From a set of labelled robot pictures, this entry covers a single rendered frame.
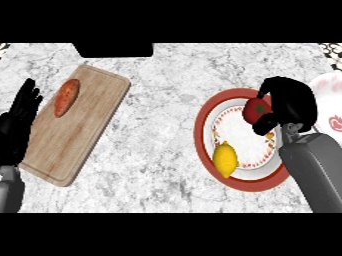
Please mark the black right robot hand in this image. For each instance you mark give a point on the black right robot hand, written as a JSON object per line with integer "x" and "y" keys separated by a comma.
{"x": 294, "y": 100}

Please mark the yellow lemon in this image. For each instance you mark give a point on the yellow lemon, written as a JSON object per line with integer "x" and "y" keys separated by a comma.
{"x": 225, "y": 159}

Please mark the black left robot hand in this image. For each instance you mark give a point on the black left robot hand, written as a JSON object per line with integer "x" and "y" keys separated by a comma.
{"x": 12, "y": 126}

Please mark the red tomato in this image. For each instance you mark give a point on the red tomato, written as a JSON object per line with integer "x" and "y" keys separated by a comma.
{"x": 256, "y": 110}

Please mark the red-rimmed white plate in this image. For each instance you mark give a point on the red-rimmed white plate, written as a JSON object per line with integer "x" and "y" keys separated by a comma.
{"x": 238, "y": 146}

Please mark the wooden cutting board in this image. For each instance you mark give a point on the wooden cutting board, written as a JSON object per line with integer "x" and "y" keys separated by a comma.
{"x": 76, "y": 125}

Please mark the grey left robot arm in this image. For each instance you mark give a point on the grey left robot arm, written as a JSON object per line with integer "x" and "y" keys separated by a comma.
{"x": 2, "y": 193}

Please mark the white bowl with red print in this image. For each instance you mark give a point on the white bowl with red print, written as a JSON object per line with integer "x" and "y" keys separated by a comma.
{"x": 339, "y": 110}

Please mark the black appliance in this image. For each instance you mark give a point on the black appliance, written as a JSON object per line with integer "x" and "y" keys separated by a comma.
{"x": 114, "y": 50}

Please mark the orange sweet potato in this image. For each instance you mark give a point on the orange sweet potato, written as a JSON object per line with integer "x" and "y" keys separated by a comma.
{"x": 67, "y": 97}

